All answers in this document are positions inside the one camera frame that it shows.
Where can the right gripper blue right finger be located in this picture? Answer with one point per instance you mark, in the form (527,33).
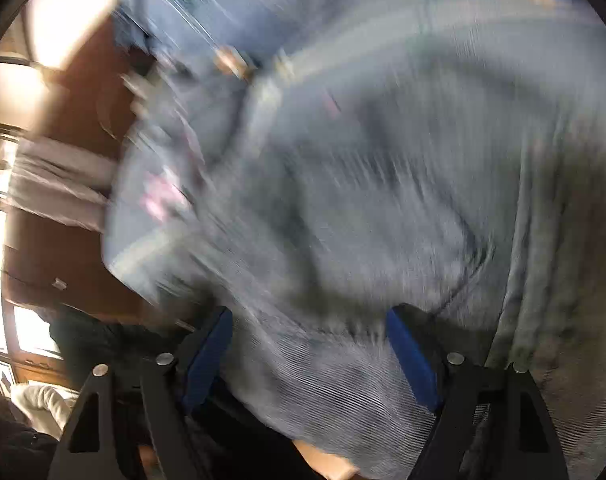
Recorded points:
(521,441)

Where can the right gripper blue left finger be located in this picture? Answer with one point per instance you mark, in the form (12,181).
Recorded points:
(95,443)

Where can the grey denim jeans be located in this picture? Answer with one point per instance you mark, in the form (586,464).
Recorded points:
(506,267)

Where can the grey star-pattern pillow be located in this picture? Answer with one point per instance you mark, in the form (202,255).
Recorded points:
(186,116)

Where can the blue plaid folded quilt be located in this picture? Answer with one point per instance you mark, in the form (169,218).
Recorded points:
(243,0)

